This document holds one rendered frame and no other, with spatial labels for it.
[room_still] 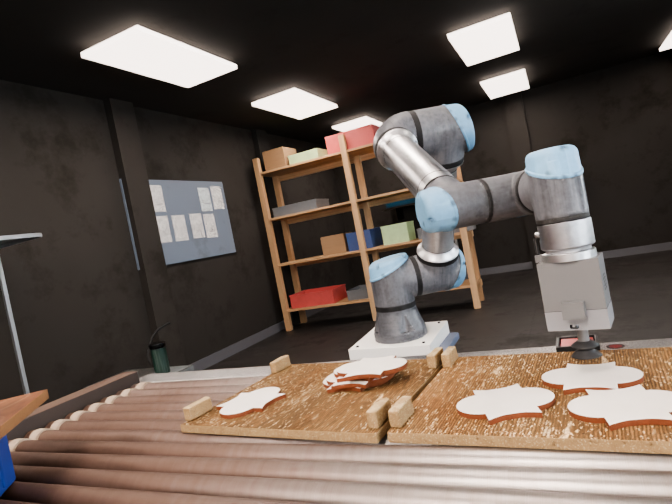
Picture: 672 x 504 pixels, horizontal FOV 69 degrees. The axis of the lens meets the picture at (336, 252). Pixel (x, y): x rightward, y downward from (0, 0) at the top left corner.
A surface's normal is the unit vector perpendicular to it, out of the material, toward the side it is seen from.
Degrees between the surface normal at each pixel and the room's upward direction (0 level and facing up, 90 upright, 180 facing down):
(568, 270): 90
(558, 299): 90
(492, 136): 90
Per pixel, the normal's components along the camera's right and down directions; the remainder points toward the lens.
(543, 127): -0.41, 0.11
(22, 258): 0.89, -0.16
